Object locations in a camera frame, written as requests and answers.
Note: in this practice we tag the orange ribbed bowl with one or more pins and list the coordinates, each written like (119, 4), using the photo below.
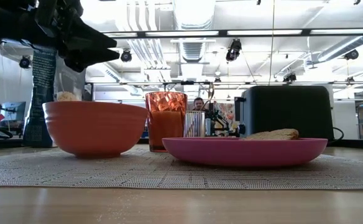
(94, 130)

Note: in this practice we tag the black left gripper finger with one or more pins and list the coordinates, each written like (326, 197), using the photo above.
(91, 59)
(94, 39)

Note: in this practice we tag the black table edge rail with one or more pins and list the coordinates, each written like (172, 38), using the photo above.
(1, 142)

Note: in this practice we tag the black toaster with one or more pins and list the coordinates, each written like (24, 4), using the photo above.
(287, 109)

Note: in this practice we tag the computer monitor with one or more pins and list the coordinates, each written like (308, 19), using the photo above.
(15, 111)

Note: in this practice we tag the metal spoon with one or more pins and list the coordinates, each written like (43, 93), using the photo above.
(211, 93)

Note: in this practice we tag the person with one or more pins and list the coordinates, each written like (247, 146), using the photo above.
(199, 104)

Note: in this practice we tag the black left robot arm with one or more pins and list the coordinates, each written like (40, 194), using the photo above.
(7, 25)

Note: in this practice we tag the grey woven placemat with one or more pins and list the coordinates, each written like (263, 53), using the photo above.
(138, 174)

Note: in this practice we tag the colourful patterned panel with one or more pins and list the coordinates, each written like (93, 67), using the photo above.
(228, 112)

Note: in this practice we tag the cereal flakes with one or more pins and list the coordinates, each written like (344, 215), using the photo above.
(66, 97)

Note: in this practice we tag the pink plate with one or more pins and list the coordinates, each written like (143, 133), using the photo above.
(243, 152)

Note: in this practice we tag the orange faceted glass with juice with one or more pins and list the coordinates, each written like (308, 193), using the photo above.
(166, 130)

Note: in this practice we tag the black ceiling light rail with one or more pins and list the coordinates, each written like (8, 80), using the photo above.
(231, 32)

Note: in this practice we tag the silver ceiling air duct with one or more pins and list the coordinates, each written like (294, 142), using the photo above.
(194, 15)

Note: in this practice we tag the toast slice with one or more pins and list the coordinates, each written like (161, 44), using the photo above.
(274, 134)

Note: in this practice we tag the clear ribbed glass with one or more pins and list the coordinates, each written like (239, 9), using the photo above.
(195, 124)

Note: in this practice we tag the black ceiling spotlight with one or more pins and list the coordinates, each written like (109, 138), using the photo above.
(233, 49)
(25, 61)
(126, 56)
(289, 77)
(351, 54)

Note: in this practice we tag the blue frosted flakes cereal box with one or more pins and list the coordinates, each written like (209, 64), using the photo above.
(41, 93)

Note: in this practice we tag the thin black ceiling rail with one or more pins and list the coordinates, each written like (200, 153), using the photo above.
(262, 83)

